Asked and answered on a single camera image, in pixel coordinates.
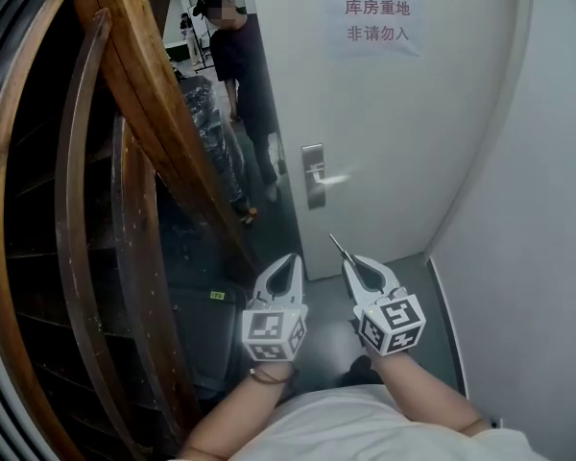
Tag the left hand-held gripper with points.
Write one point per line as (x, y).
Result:
(273, 327)

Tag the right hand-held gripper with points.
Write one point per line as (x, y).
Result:
(393, 324)

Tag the silver metal key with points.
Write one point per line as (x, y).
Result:
(340, 248)

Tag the person's right forearm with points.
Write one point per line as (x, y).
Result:
(427, 392)

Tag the person's left forearm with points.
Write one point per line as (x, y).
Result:
(240, 411)

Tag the white door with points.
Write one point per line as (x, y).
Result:
(389, 128)

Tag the small orange object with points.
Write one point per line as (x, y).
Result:
(249, 215)

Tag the black case with yellow label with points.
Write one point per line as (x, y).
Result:
(206, 334)

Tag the person's black shoe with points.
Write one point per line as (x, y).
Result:
(362, 372)

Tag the brown wrist band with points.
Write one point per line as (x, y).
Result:
(269, 377)

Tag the person's white shirt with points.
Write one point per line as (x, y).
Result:
(355, 430)

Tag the plastic-wrapped dark furniture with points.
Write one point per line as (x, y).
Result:
(211, 123)

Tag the wooden spiral staircase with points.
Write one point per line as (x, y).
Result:
(139, 65)

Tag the white paper sign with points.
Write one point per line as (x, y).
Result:
(372, 22)

